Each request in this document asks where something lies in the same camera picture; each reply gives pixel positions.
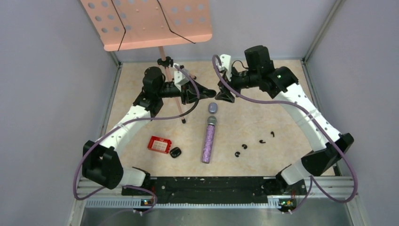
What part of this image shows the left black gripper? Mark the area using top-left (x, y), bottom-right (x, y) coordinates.
top-left (157, 74), bottom-right (208, 105)

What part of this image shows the purple earbud charging case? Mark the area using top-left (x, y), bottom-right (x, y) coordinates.
top-left (208, 102), bottom-right (218, 114)

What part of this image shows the black earbud case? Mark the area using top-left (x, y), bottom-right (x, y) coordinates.
top-left (169, 147), bottom-right (182, 158)
top-left (205, 89), bottom-right (217, 98)

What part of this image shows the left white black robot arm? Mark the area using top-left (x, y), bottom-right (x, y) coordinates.
top-left (81, 66), bottom-right (216, 195)

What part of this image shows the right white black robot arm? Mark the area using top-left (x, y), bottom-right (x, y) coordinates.
top-left (213, 45), bottom-right (354, 194)

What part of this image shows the open black earbud case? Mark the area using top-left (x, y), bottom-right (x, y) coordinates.
top-left (169, 147), bottom-right (182, 158)

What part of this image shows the purple glitter microphone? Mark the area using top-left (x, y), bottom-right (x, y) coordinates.
top-left (201, 116), bottom-right (217, 164)

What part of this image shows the red plastic box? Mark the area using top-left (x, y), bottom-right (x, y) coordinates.
top-left (147, 136), bottom-right (172, 154)

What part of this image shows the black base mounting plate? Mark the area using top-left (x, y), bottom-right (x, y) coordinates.
top-left (120, 176), bottom-right (307, 205)

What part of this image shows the pink music stand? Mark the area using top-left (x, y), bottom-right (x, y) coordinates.
top-left (79, 0), bottom-right (213, 125)

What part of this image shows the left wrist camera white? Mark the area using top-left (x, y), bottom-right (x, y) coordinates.
top-left (173, 63), bottom-right (190, 86)

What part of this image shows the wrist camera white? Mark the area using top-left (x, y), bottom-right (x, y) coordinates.
top-left (173, 63), bottom-right (190, 86)
top-left (218, 54), bottom-right (232, 81)

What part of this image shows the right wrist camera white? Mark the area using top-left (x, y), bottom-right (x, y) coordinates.
top-left (218, 54), bottom-right (232, 81)

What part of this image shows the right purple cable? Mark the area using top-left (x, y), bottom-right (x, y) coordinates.
top-left (212, 55), bottom-right (359, 214)

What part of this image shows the purple cable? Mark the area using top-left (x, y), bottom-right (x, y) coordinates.
top-left (212, 55), bottom-right (359, 214)
top-left (73, 64), bottom-right (201, 216)

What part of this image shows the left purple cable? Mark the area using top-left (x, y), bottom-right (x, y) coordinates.
top-left (73, 64), bottom-right (201, 216)

